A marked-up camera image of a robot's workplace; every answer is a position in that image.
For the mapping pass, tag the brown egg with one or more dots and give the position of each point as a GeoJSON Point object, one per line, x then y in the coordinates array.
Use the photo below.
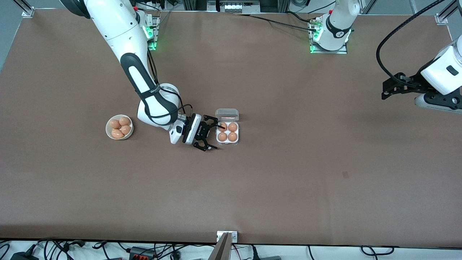
{"type": "Point", "coordinates": [124, 120]}
{"type": "Point", "coordinates": [117, 133]}
{"type": "Point", "coordinates": [222, 130]}
{"type": "Point", "coordinates": [114, 124]}
{"type": "Point", "coordinates": [232, 126]}
{"type": "Point", "coordinates": [232, 136]}
{"type": "Point", "coordinates": [125, 129]}
{"type": "Point", "coordinates": [222, 137]}

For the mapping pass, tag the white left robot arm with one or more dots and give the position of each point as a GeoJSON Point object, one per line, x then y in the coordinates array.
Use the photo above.
{"type": "Point", "coordinates": [335, 25]}

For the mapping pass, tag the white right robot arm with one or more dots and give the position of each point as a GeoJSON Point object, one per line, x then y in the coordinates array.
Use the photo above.
{"type": "Point", "coordinates": [115, 25]}

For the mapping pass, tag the clear plastic egg box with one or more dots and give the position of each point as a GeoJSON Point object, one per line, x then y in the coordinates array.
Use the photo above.
{"type": "Point", "coordinates": [226, 112]}

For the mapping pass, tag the black box with orange terminals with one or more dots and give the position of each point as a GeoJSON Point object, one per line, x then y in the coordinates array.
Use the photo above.
{"type": "Point", "coordinates": [139, 252]}

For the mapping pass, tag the white bowl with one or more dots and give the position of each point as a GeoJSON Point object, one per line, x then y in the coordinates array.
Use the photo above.
{"type": "Point", "coordinates": [108, 133]}

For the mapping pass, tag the grey power strip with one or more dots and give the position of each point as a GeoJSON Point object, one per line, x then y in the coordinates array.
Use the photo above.
{"type": "Point", "coordinates": [238, 6]}

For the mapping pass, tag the black plug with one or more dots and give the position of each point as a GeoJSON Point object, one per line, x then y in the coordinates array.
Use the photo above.
{"type": "Point", "coordinates": [255, 253]}

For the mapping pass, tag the black plug connector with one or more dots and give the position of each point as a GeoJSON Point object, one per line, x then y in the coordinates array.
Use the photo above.
{"type": "Point", "coordinates": [68, 246]}

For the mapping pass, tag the black power adapter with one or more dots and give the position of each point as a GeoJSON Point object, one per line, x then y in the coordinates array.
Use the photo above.
{"type": "Point", "coordinates": [23, 257]}

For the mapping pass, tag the aluminium corner bracket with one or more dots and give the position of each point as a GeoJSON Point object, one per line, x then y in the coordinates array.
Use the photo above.
{"type": "Point", "coordinates": [28, 13]}
{"type": "Point", "coordinates": [441, 20]}

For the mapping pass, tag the aluminium frame profile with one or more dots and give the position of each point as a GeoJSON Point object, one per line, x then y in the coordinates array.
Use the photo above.
{"type": "Point", "coordinates": [22, 5]}
{"type": "Point", "coordinates": [451, 9]}

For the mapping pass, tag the small metal edge bracket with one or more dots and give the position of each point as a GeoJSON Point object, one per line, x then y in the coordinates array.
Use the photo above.
{"type": "Point", "coordinates": [219, 236]}

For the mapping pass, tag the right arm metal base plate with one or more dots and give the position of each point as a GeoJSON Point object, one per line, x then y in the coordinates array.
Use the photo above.
{"type": "Point", "coordinates": [155, 36]}

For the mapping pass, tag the grey camera mast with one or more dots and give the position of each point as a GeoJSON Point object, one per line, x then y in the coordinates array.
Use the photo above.
{"type": "Point", "coordinates": [220, 251]}

